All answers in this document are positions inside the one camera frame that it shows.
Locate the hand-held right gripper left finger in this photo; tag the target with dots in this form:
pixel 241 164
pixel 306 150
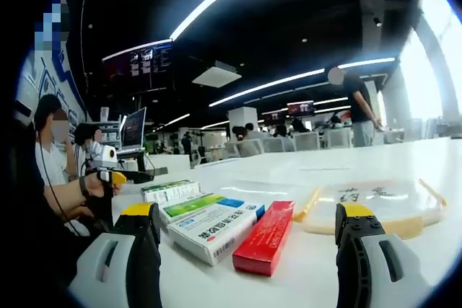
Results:
pixel 135 250

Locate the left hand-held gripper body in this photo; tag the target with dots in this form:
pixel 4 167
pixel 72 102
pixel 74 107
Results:
pixel 105 154

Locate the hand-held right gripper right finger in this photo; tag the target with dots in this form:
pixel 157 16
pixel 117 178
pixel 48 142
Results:
pixel 364 250

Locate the clear yellow-edged storage area tray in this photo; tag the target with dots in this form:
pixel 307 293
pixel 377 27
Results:
pixel 375 207

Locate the green striped small medicine box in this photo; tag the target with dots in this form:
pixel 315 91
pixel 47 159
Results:
pixel 169 190

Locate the green white small medicine box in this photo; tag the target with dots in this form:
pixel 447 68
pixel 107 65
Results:
pixel 180 208

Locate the white blue small medicine box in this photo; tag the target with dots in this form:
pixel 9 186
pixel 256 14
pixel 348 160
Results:
pixel 213 226

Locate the red small medicine box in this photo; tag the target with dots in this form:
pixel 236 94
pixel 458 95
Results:
pixel 265 237

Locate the person's left hand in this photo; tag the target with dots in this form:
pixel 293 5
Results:
pixel 96 185

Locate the black wrist band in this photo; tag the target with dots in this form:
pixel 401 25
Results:
pixel 83 186

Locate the laptop screen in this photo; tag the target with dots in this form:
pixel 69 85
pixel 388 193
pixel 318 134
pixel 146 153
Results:
pixel 134 129

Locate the hanging ceiling display screen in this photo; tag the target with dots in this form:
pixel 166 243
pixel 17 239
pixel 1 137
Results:
pixel 139 64

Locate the person's dark clothing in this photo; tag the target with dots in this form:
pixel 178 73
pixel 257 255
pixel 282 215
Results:
pixel 32 243

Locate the ceiling air conditioner panel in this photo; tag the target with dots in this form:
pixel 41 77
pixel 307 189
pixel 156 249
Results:
pixel 216 74

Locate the small hanging display screen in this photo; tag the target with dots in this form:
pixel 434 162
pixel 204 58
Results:
pixel 300 107

